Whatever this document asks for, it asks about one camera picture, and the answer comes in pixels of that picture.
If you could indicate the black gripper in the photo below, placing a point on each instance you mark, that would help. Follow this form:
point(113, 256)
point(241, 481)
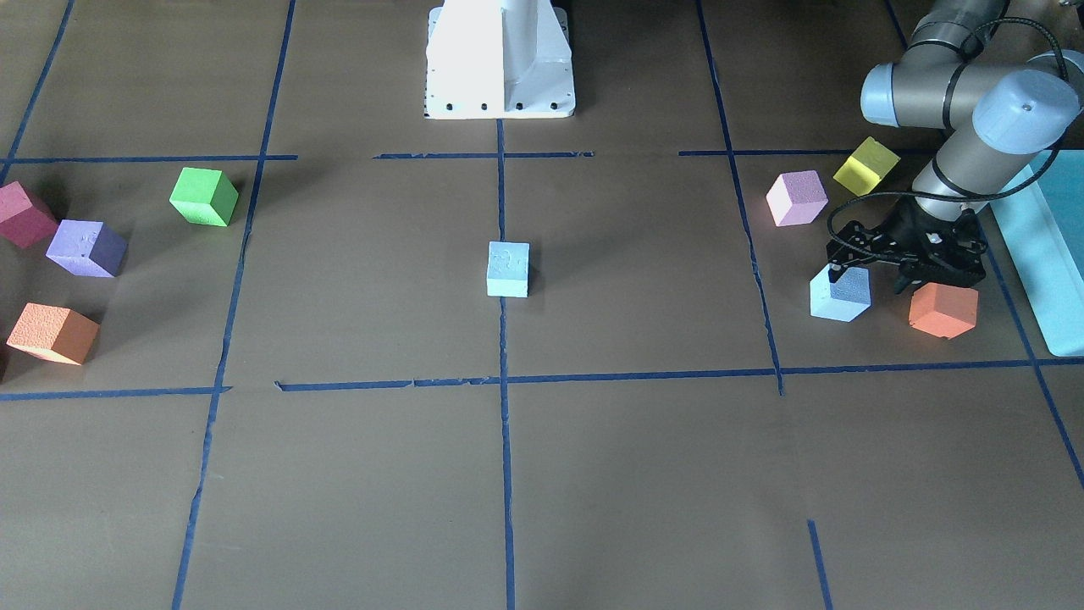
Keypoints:
point(909, 230)

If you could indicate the light blue foam block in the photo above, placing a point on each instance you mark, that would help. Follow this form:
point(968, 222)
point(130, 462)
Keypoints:
point(844, 299)
point(507, 273)

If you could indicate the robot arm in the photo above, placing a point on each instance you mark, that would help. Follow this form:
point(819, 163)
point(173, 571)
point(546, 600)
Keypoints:
point(1000, 116)

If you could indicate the orange foam block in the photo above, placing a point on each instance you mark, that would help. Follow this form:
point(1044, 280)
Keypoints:
point(59, 335)
point(943, 311)

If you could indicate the yellow foam block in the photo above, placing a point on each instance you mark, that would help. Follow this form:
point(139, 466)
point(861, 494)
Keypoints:
point(866, 167)

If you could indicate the pink foam block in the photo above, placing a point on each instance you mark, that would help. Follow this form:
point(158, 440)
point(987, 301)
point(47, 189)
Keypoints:
point(796, 198)

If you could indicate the green foam block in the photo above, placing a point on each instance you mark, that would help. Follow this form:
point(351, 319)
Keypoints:
point(204, 196)

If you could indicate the purple foam block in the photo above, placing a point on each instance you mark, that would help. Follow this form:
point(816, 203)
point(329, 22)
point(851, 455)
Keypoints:
point(87, 248)

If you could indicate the crimson foam block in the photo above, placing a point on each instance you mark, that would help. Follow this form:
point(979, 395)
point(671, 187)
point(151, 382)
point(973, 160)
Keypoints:
point(25, 218)

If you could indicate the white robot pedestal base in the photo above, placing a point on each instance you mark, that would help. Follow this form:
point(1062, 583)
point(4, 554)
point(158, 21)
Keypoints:
point(498, 60)

